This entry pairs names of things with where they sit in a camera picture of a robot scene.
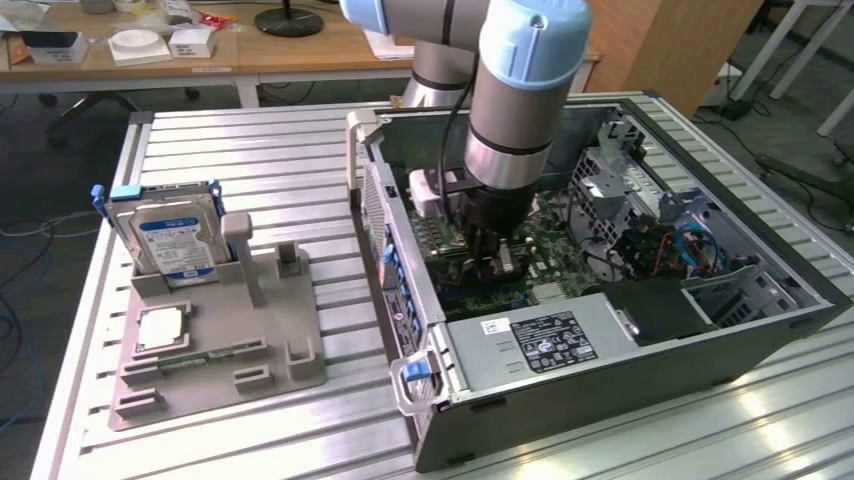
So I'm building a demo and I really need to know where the wooden cabinet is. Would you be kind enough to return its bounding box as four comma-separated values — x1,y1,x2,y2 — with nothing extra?
585,0,769,117

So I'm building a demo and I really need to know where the small white floor box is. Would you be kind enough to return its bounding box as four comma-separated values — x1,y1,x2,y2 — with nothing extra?
709,63,748,110

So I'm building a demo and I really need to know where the black round lamp base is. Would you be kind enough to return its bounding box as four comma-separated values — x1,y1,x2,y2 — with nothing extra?
254,0,327,38

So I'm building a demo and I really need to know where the white round printed part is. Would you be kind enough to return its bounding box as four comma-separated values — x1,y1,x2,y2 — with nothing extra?
109,28,177,67

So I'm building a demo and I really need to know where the white box with dark lid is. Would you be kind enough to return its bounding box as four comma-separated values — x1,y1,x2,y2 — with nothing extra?
18,30,90,65

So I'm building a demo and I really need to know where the green motherboard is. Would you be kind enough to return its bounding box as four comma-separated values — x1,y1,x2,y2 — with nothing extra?
405,189,604,322

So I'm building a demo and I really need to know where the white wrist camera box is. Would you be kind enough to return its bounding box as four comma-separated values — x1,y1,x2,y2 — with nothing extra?
407,168,482,220

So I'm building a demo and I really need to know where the black floor stand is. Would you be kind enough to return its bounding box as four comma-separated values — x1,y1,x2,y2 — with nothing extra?
756,153,854,202

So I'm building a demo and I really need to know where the hard disk in blue carrier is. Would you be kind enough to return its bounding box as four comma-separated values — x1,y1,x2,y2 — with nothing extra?
90,181,227,290

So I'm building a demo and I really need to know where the black chair base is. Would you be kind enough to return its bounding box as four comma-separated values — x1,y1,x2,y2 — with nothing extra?
45,86,203,147

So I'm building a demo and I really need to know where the grey printed parts rack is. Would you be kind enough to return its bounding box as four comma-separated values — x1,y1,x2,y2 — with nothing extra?
106,212,330,432

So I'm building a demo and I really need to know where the green RAM stick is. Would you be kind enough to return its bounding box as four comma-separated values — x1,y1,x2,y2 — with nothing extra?
155,346,237,372

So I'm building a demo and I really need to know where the white paper stack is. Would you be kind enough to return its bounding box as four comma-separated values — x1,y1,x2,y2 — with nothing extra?
362,28,417,62

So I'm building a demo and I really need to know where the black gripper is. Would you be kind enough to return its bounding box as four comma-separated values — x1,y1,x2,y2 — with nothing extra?
466,185,540,261

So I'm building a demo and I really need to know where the blue data wire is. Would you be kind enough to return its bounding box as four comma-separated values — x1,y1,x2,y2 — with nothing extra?
672,226,730,277

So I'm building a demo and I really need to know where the silver CPU chip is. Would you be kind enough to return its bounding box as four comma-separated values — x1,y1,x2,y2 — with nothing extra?
135,308,187,352

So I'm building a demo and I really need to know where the open black PC case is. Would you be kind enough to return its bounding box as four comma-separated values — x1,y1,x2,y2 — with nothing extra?
345,97,854,475

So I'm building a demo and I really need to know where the silver finned chipset heatsink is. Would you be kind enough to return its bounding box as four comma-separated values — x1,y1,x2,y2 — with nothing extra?
529,283,570,305

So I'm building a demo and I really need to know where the small white labelled box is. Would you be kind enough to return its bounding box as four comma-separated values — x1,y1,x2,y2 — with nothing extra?
166,26,221,60

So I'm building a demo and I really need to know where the black camera cable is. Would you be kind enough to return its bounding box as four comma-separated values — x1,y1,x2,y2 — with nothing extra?
435,82,481,239

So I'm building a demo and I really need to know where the white table frame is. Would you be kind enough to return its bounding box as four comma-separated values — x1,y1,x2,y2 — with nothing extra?
725,0,854,137

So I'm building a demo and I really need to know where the metal disk bay cage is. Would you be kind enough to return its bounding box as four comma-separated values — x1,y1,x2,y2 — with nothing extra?
566,118,670,281

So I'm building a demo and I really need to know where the blue floor cable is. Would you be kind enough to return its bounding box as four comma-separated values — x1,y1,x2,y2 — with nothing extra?
0,208,90,429

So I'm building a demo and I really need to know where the wooden desk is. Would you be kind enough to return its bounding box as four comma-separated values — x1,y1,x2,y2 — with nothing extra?
0,0,602,96

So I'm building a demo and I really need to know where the grey power supply unit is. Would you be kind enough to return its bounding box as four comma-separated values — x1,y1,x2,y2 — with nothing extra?
442,291,644,397

